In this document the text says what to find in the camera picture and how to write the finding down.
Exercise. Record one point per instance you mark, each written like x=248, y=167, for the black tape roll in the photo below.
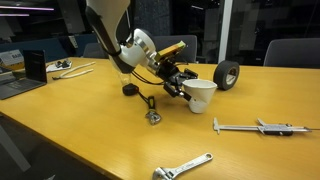
x=221, y=75

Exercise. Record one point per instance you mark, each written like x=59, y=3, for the white paper cup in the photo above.
x=200, y=96

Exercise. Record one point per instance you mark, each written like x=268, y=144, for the white printed sign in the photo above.
x=11, y=57

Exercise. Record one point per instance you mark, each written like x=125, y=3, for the blue partition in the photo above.
x=50, y=46

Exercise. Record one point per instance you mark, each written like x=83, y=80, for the white window post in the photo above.
x=225, y=30

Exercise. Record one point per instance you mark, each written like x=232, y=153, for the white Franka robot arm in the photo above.
x=106, y=20

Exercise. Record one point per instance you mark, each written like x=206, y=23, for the yellow wrist camera mount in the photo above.
x=170, y=51

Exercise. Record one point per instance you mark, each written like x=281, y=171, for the grey office chair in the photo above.
x=296, y=53
x=190, y=46
x=93, y=50

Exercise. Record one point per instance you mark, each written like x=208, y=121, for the grey laptop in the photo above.
x=16, y=87

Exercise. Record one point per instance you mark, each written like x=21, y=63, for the silver adjustable wrench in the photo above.
x=186, y=164

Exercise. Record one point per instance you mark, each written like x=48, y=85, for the metal vernier caliper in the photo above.
x=266, y=128

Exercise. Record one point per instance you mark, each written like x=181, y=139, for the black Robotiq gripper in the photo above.
x=169, y=72

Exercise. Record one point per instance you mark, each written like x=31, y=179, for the black upright box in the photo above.
x=35, y=66

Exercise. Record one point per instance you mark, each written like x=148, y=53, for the white cloth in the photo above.
x=51, y=68

